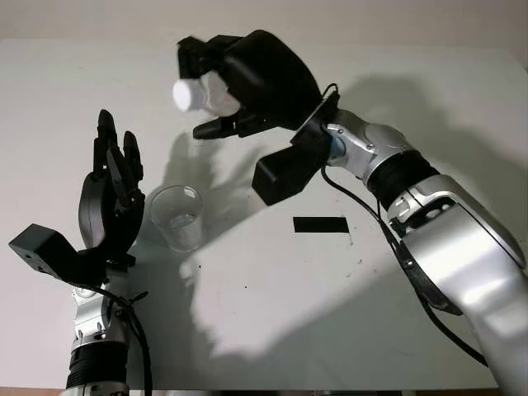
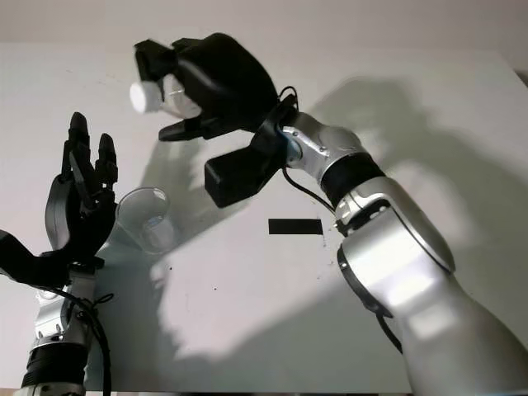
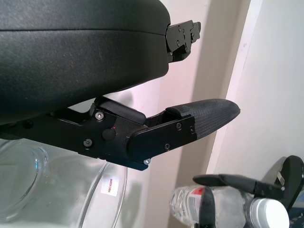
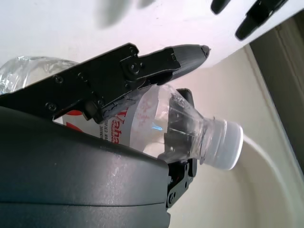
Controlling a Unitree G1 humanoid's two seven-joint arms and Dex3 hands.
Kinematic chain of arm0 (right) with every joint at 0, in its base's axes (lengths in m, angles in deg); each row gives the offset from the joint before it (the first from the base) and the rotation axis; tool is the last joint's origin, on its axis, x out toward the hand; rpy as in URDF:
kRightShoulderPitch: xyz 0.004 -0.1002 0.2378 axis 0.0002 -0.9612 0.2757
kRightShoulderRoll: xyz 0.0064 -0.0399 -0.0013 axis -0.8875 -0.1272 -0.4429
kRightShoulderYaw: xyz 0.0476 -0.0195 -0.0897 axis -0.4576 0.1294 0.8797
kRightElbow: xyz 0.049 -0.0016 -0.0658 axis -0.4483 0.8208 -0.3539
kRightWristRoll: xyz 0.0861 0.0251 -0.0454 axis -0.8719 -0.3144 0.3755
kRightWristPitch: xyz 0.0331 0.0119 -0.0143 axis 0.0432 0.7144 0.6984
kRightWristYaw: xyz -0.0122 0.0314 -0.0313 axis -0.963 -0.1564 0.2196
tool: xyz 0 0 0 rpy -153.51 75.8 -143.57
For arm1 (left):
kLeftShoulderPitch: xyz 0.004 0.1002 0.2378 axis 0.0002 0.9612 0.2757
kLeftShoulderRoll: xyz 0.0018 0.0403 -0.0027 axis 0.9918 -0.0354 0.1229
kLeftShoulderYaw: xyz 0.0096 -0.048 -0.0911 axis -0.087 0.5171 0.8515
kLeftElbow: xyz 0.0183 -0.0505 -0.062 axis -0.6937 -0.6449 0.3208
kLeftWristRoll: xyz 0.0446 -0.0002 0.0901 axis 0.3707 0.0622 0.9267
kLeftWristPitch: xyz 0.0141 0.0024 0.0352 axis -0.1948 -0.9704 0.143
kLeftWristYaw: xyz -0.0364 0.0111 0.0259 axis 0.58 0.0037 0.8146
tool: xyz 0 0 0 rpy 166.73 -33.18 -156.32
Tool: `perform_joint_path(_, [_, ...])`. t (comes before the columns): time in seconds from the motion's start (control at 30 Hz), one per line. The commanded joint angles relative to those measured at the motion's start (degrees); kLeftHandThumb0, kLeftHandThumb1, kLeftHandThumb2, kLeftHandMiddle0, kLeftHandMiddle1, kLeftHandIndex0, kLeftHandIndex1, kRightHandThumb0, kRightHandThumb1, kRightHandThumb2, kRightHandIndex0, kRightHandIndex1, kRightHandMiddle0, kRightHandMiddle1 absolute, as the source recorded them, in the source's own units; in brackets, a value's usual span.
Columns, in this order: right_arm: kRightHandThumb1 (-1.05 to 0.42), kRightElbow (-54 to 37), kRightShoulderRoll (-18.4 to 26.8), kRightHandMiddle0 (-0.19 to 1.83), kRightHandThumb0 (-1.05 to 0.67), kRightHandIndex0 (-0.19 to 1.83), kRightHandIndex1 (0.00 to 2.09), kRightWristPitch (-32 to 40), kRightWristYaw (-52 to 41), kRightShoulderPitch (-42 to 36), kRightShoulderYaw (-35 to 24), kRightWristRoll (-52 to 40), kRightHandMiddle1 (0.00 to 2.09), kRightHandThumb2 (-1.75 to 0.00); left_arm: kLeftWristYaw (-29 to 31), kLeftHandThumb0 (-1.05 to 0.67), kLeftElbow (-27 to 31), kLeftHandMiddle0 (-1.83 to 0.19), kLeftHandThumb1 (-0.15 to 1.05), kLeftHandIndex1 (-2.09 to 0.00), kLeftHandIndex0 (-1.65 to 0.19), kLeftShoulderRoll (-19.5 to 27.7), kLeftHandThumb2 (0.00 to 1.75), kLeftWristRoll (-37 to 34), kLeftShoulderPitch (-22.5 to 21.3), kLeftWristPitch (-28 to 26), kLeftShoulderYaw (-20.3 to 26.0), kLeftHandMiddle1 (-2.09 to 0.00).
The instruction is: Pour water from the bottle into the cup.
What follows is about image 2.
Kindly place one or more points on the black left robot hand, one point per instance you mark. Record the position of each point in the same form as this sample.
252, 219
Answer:
78, 222

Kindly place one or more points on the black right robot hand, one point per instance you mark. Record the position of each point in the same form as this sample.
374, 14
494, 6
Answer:
231, 90

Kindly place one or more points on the clear plastic water bottle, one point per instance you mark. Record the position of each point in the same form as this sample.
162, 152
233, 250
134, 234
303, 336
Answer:
144, 97

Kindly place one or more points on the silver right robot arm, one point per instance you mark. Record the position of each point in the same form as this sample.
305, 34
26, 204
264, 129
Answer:
392, 231

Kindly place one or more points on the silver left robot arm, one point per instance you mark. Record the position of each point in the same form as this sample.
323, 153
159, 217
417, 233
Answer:
53, 330

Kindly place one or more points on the clear glass cup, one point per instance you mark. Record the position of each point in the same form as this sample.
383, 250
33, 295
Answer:
150, 231

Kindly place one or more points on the black tape strip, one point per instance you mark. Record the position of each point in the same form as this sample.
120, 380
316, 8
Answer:
295, 227

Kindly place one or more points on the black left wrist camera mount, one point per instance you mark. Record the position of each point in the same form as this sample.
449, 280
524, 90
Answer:
24, 264

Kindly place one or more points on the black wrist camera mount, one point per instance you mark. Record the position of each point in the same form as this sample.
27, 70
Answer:
24, 264
235, 177

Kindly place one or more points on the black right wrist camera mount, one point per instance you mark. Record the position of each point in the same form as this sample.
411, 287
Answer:
235, 177

